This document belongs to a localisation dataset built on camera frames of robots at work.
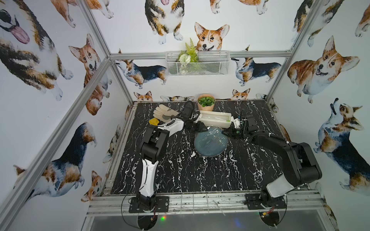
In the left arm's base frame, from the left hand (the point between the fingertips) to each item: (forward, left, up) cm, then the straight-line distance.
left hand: (208, 128), depth 95 cm
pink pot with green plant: (+18, +1, +7) cm, 19 cm away
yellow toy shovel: (+12, +39, -7) cm, 41 cm away
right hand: (-5, -7, +4) cm, 10 cm away
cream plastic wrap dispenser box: (+8, -6, 0) cm, 10 cm away
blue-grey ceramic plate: (-8, -1, -2) cm, 9 cm away
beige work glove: (+19, +32, -6) cm, 38 cm away
